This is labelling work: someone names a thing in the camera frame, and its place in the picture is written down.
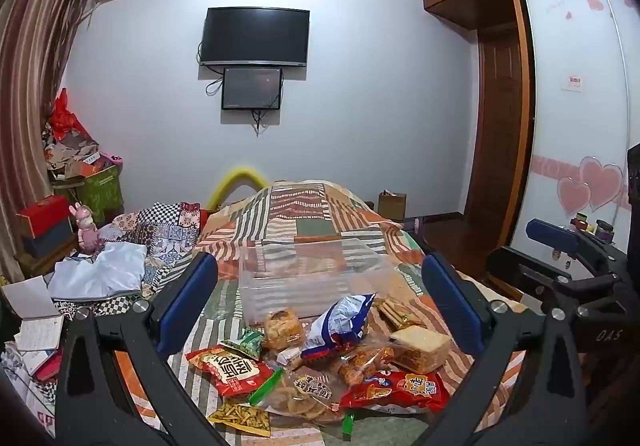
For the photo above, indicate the red snack bag white label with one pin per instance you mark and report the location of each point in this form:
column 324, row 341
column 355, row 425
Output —
column 230, row 368

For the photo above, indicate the green pea snack packet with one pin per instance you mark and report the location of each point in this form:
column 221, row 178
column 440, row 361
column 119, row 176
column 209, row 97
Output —
column 248, row 343

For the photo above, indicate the red snack bag cartoon print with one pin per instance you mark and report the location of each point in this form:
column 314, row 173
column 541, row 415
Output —
column 400, row 388

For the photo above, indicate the clear plastic storage container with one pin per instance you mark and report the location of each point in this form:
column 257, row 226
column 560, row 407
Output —
column 310, row 286

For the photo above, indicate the brown wooden door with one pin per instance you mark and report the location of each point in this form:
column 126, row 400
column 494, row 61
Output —
column 500, row 125

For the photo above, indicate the brown paper bag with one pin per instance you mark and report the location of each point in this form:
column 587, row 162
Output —
column 392, row 206

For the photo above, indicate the grey box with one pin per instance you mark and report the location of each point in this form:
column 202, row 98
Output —
column 47, row 240

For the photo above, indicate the patchwork bed blanket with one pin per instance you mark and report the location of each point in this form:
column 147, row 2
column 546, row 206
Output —
column 310, row 221

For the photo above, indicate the yellow foam arch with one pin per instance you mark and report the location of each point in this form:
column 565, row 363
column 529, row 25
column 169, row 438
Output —
column 235, row 181

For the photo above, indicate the pile of papers and boxes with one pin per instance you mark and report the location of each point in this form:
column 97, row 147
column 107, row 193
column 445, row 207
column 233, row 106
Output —
column 70, row 153

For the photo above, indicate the small black wall monitor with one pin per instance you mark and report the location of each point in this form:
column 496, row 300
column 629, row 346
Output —
column 251, row 88

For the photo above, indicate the clear bag of fried snacks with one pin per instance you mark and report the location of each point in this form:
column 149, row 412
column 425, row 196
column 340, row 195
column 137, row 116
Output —
column 282, row 328

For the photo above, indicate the green cardboard box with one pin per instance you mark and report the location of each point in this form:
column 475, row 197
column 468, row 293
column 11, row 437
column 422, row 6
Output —
column 100, row 191

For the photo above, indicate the blue and white snack bag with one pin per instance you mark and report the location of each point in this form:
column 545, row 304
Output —
column 340, row 326

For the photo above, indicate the small green packet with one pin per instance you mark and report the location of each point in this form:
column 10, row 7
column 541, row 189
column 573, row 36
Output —
column 348, row 426

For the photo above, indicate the open notebook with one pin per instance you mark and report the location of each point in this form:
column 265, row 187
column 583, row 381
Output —
column 32, row 306

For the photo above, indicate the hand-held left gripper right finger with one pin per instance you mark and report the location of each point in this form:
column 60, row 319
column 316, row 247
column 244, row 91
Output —
column 450, row 306

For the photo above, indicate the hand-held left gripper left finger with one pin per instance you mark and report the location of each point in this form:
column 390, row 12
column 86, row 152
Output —
column 187, row 301

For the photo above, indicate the yellow stick snack packet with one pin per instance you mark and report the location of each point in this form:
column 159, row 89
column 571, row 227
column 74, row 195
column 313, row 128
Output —
column 242, row 418

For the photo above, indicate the zip bag of round cookies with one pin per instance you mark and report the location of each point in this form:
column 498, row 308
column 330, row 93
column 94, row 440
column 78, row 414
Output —
column 300, row 396

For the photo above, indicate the wafer biscuit pack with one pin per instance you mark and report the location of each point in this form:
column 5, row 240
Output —
column 420, row 348

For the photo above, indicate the pink plush doll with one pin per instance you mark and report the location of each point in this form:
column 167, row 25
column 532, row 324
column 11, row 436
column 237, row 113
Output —
column 87, row 228

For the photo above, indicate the black wall television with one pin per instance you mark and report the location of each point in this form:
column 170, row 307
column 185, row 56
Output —
column 254, row 36

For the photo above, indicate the small pale snack packet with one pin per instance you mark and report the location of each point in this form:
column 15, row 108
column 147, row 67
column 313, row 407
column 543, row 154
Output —
column 287, row 357

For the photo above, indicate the checkered quilt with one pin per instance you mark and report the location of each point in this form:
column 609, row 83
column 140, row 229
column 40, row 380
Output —
column 150, row 231

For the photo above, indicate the white sliding door pink hearts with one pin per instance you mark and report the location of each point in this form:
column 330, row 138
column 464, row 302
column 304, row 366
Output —
column 575, row 125

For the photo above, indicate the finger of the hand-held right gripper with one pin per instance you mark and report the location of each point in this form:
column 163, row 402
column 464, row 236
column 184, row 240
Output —
column 550, row 235
column 505, row 266

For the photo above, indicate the striped curtain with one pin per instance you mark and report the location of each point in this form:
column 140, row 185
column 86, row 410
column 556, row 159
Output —
column 35, row 75

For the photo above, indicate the red plastic bag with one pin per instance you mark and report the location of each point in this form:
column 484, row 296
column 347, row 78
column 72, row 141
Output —
column 62, row 116

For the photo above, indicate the brown cracker pack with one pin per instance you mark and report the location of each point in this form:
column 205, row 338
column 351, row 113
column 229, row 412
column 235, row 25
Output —
column 395, row 313

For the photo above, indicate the dark glass jar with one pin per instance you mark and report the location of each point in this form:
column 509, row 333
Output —
column 603, row 228

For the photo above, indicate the red gift box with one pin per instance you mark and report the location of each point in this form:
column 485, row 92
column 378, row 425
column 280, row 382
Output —
column 42, row 215

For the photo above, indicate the white cloth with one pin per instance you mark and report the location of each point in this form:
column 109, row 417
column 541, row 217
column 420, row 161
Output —
column 100, row 271

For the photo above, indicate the clear packet of orange snacks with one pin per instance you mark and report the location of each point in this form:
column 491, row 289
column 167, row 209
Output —
column 360, row 363

